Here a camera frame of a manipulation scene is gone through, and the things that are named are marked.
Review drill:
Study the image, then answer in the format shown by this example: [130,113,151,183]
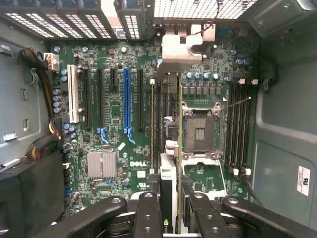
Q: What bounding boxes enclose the sleeved power supply wires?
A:
[19,48,62,162]

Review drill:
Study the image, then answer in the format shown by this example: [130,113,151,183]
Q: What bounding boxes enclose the thin metal locking lever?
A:
[212,96,252,116]

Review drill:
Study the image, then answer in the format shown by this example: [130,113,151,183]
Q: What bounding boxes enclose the white power connector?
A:
[44,53,60,72]

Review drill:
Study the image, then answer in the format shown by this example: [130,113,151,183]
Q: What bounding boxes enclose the green motherboard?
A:
[49,24,260,214]

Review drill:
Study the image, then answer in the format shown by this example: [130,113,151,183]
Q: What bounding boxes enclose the CPU socket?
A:
[182,101,223,159]

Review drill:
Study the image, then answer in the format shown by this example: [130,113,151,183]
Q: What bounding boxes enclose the black looped wire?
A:
[241,173,264,208]

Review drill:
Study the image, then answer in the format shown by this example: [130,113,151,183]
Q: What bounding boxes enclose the blue expansion slot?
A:
[123,67,137,145]

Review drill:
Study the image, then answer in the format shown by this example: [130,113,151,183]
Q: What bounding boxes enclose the white expansion slot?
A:
[67,64,80,124]

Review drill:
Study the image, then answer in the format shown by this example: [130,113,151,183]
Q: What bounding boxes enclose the black plastic duct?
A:
[0,153,66,238]

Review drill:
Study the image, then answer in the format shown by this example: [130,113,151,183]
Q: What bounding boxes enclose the silver chipset heatsink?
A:
[87,151,117,179]

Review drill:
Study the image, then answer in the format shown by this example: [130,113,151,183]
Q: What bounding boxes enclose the open black PC case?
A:
[0,0,317,238]

